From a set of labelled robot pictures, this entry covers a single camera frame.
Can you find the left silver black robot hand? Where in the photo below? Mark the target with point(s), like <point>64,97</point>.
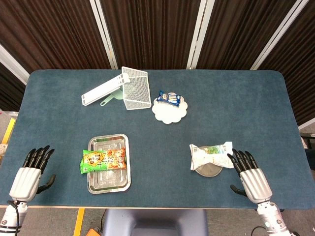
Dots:
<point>25,183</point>

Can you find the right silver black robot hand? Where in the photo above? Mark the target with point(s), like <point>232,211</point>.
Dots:
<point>254,184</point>

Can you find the white snack bag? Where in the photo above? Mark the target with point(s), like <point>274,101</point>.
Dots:
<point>209,157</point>

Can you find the green orange snack bag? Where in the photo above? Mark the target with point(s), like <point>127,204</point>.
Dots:
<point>103,161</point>

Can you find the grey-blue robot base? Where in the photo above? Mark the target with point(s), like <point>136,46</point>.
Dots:
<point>123,221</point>

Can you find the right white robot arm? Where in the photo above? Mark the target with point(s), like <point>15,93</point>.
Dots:
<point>273,218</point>

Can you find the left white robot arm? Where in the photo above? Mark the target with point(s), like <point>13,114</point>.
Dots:
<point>9,217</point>

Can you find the white power strip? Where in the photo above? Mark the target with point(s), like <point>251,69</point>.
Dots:
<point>3,149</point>

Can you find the round steel plate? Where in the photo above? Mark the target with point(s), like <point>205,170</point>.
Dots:
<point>209,172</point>

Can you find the yellow floor tape strip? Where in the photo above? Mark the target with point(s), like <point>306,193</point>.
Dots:
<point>8,130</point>
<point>78,221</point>

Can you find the black chair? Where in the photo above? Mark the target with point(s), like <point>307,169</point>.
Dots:
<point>308,152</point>

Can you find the blue table mat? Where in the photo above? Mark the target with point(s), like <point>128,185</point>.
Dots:
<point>221,110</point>

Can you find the rectangular steel tray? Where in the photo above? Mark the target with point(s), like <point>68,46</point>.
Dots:
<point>108,182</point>

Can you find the orange object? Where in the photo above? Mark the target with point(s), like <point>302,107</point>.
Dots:
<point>94,233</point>

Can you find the brown slatted partition panel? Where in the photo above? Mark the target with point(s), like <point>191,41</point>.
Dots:
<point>152,32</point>
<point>241,32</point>
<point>302,61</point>
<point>7,93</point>
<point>49,29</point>

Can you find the white flower-shaped plate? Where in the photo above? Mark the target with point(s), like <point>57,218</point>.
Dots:
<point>169,114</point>

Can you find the blue snack packet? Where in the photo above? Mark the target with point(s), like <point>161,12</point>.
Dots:
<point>169,98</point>

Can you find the light green plastic scoop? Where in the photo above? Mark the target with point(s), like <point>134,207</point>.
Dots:
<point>116,96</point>

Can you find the white partition frame post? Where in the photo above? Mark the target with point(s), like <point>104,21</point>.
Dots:
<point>307,125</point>
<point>103,34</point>
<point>278,34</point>
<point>12,65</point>
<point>198,34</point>

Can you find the white plastic rail rack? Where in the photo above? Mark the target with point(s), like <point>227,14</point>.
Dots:
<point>103,91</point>

